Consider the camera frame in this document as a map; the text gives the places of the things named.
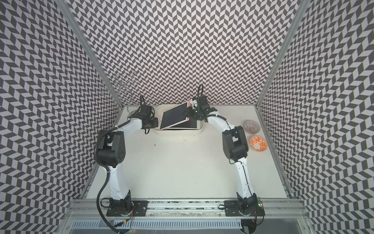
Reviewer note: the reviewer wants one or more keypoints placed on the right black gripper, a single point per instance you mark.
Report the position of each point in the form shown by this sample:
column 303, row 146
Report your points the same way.
column 189, row 112

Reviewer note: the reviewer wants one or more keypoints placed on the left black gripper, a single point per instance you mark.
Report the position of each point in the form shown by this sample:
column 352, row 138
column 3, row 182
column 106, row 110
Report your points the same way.
column 156, row 123

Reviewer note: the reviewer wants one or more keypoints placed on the pink edged writing tablet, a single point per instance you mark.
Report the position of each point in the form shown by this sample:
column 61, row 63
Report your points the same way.
column 174, row 116

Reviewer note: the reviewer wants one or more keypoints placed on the white framed writing tablet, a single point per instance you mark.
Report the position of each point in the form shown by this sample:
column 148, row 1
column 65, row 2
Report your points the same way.
column 190, row 124

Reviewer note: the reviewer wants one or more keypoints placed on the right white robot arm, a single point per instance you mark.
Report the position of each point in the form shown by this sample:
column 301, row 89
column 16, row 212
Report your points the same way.
column 235, row 148

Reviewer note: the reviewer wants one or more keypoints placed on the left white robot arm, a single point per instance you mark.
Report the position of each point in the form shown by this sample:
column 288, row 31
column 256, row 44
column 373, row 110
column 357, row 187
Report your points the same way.
column 110, row 151

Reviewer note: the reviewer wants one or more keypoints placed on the cream storage box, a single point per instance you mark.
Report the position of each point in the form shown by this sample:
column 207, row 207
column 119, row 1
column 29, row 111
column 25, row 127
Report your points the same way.
column 163, row 107

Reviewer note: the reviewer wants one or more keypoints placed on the clear glass bowl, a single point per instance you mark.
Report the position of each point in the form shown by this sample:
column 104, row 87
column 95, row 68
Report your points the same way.
column 251, row 127

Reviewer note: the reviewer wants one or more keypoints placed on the orange patterned bowl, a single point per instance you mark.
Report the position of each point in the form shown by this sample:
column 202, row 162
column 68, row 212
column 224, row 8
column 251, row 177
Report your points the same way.
column 258, row 143

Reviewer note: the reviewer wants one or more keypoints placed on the silver wire stand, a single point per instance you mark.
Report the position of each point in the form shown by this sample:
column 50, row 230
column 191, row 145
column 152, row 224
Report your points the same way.
column 123, row 84

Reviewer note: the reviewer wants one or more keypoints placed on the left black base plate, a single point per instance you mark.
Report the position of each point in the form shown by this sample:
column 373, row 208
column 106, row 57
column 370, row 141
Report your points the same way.
column 119, row 208

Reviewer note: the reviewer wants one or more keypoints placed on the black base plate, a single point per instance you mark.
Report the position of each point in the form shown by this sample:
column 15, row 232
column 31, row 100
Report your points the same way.
column 233, row 208
column 119, row 208

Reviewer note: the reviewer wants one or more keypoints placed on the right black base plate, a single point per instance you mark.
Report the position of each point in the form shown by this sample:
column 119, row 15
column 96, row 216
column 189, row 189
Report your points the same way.
column 233, row 208

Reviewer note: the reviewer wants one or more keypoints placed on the aluminium front rail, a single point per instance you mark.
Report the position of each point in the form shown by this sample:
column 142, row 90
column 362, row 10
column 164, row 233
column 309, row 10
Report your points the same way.
column 217, row 208

